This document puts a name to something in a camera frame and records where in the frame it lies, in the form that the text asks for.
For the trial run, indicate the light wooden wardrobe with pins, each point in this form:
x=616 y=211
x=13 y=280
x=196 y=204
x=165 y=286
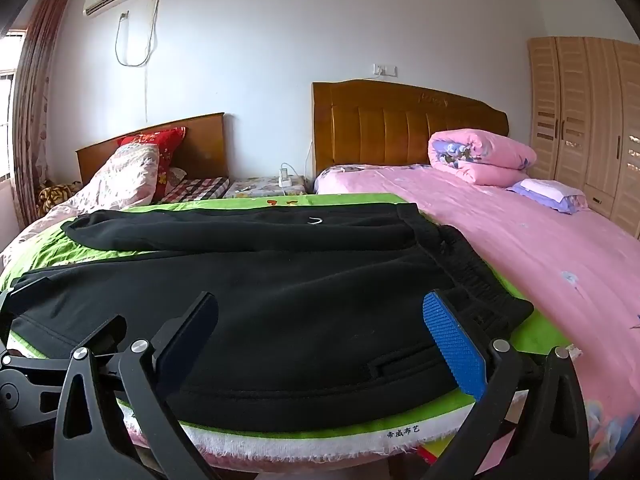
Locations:
x=585 y=121

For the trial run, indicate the pink floral curtain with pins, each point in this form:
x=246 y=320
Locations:
x=29 y=168

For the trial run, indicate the red checkered bed sheet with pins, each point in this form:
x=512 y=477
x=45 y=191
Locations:
x=194 y=190

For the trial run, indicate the pink bed sheet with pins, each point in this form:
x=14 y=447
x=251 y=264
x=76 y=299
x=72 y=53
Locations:
x=580 y=270

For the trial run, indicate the rolled pink quilt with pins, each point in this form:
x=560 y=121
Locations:
x=480 y=157

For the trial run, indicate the black pants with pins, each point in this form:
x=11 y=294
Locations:
x=260 y=309

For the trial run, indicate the small brown wooden headboard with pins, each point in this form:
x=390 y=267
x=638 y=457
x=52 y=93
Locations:
x=202 y=152

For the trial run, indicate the brown tiger pattern blanket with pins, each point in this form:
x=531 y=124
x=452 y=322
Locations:
x=55 y=194

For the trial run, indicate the pink floral quilt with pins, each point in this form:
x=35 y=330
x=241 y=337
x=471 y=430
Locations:
x=127 y=179

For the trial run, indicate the white power strip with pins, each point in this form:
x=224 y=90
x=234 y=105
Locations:
x=288 y=175

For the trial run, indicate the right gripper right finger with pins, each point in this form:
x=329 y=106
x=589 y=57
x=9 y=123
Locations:
x=528 y=420

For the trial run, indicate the bedside table with patterned cloth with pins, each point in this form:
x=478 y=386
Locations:
x=266 y=187

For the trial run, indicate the purple pillow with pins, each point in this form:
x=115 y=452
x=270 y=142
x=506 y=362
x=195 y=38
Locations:
x=552 y=194

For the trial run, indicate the white wall socket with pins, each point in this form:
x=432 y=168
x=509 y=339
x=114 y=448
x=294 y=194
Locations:
x=381 y=70

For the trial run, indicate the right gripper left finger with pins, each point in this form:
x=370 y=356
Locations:
x=150 y=370

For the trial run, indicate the red pillow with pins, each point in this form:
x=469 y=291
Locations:
x=167 y=141

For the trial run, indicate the large brown wooden headboard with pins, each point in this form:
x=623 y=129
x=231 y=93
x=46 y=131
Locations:
x=380 y=123

